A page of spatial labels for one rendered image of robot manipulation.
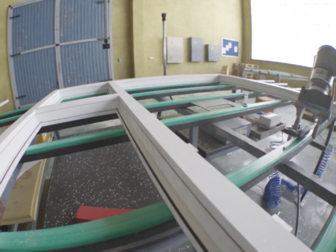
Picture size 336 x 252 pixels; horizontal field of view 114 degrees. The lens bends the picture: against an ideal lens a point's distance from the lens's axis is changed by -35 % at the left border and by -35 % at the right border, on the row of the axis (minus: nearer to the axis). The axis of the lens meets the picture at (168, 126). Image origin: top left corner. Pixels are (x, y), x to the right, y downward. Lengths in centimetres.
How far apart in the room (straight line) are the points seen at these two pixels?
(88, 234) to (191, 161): 18
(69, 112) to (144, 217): 58
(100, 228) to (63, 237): 6
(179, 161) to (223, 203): 9
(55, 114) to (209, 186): 67
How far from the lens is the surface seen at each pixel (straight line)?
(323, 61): 70
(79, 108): 73
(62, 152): 55
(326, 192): 49
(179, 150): 27
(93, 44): 640
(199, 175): 22
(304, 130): 61
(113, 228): 26
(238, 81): 151
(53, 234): 29
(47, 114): 77
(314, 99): 65
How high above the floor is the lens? 107
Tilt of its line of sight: 23 degrees down
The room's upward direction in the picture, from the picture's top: 1 degrees counter-clockwise
